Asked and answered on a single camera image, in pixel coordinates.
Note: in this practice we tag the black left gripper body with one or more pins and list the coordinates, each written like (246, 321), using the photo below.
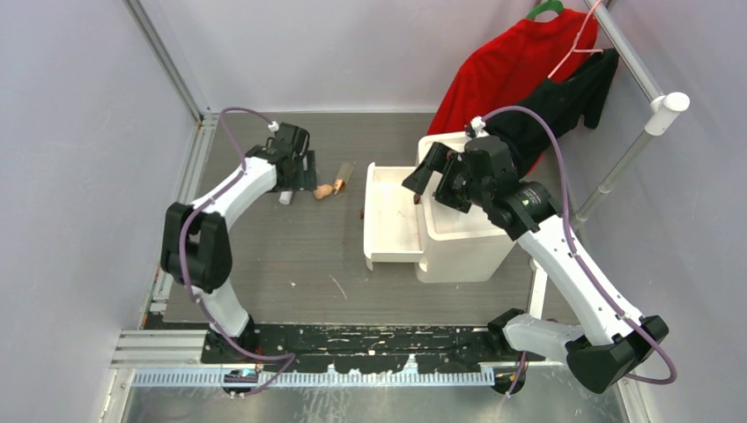
(301, 180)

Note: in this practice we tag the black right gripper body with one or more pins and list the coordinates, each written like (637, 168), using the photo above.
(456, 189)

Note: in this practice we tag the white purple tube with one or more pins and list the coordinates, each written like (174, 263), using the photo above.
(285, 197)

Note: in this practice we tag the white drawer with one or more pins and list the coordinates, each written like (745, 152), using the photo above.
(390, 216)

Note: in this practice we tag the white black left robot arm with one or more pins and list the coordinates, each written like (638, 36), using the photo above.
(196, 249)

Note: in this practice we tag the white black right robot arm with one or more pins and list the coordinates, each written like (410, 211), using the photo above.
(612, 336)

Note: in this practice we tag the white drawer cabinet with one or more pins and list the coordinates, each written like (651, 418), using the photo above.
(457, 247)

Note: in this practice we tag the red shirt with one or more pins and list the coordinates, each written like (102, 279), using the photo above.
(509, 68)

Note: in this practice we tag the black shirt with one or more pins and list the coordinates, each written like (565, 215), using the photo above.
(580, 97)

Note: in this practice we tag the pink hanger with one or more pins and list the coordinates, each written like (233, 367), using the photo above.
(574, 47)

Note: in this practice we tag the green hanger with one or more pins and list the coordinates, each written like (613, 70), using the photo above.
(555, 6)

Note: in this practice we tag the metal clothes rack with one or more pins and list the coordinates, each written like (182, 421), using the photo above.
(602, 164)

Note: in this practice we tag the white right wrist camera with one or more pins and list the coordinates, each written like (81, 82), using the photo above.
(475, 128)

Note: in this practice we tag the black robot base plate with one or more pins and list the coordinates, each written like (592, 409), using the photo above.
(380, 349)

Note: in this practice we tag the aluminium frame rail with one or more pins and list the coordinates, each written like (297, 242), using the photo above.
(164, 109)

